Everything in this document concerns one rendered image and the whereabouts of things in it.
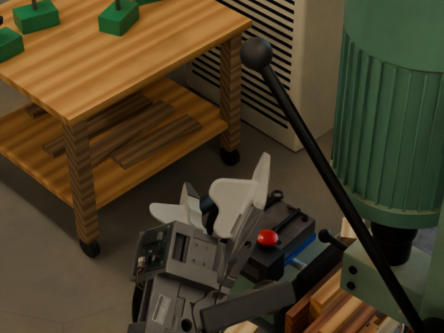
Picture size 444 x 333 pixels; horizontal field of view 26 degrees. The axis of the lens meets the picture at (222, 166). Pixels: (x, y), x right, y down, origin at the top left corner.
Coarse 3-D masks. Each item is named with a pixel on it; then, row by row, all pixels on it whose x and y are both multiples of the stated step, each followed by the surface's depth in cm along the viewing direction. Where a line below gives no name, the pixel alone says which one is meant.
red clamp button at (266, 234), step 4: (260, 232) 134; (264, 232) 134; (268, 232) 134; (272, 232) 134; (260, 236) 133; (264, 236) 133; (268, 236) 133; (272, 236) 133; (276, 236) 133; (256, 240) 133; (260, 240) 133; (264, 240) 132; (268, 240) 132; (272, 240) 133; (276, 240) 133; (260, 244) 133; (264, 244) 132; (268, 244) 132; (272, 244) 133
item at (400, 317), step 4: (400, 312) 120; (396, 316) 121; (400, 316) 120; (404, 316) 120; (400, 320) 120; (404, 320) 120; (400, 324) 121; (404, 324) 121; (408, 324) 120; (400, 328) 121; (404, 328) 121; (400, 332) 122; (404, 332) 122
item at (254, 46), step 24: (240, 48) 100; (264, 48) 99; (264, 72) 100; (288, 96) 101; (288, 120) 102; (312, 144) 101; (336, 192) 102; (360, 240) 103; (384, 264) 104; (408, 312) 104
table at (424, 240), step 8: (360, 216) 154; (368, 224) 153; (424, 232) 151; (432, 232) 151; (416, 240) 150; (424, 240) 150; (432, 240) 150; (424, 248) 149; (432, 248) 149; (248, 320) 138; (256, 320) 138; (264, 320) 138; (280, 320) 138; (264, 328) 137; (272, 328) 137; (280, 328) 137
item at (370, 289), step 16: (352, 256) 124; (368, 256) 124; (416, 256) 124; (352, 272) 125; (368, 272) 123; (400, 272) 122; (416, 272) 122; (352, 288) 126; (368, 288) 125; (384, 288) 123; (416, 288) 120; (368, 304) 127; (384, 304) 124; (416, 304) 120
